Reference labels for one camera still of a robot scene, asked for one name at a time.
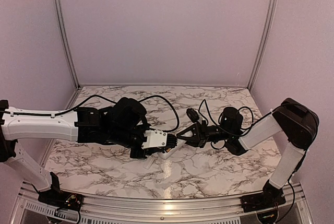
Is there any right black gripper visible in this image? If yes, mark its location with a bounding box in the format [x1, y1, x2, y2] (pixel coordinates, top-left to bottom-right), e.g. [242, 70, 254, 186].
[176, 120, 232, 148]

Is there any white battery cover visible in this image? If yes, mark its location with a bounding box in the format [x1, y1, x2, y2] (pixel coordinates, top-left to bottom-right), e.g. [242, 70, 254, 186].
[143, 157, 155, 170]

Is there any white remote control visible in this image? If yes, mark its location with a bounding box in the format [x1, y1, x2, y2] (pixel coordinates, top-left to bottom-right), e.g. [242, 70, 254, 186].
[158, 140, 185, 160]

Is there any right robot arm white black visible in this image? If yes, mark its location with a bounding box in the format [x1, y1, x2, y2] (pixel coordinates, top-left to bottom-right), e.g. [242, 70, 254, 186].
[176, 98, 319, 207]

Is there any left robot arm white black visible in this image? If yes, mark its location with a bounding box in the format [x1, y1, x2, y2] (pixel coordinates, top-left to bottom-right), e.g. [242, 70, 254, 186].
[1, 98, 167, 206]

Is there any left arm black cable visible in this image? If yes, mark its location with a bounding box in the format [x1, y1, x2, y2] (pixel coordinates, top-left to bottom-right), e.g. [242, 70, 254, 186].
[0, 95, 181, 132]

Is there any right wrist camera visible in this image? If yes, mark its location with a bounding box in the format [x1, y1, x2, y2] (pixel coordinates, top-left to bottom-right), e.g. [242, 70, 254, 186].
[186, 108, 200, 123]

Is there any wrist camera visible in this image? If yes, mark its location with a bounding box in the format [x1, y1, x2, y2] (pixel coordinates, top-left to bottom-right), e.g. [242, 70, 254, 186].
[186, 108, 200, 123]
[141, 129, 177, 149]

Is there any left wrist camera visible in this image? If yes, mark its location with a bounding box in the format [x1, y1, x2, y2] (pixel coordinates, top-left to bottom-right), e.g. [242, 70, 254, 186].
[141, 129, 177, 149]

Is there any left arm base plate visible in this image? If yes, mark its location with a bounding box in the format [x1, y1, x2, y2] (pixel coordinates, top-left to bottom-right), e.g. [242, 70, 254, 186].
[38, 191, 84, 211]

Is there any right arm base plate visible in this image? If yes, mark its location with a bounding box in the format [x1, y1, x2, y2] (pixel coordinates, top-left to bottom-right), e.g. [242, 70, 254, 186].
[240, 192, 286, 213]

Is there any front aluminium rail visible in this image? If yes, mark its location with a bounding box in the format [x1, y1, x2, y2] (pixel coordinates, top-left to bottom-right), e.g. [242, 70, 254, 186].
[15, 181, 314, 224]

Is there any right aluminium frame post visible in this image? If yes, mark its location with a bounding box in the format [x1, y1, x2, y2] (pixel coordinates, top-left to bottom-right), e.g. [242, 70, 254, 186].
[247, 0, 278, 90]

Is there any aluminium frame post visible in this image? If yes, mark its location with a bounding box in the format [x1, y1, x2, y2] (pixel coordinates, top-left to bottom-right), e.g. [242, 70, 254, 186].
[247, 0, 278, 90]
[49, 0, 80, 89]

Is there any left aluminium frame post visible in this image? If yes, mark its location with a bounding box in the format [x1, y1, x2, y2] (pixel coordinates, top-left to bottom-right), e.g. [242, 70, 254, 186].
[49, 0, 80, 89]

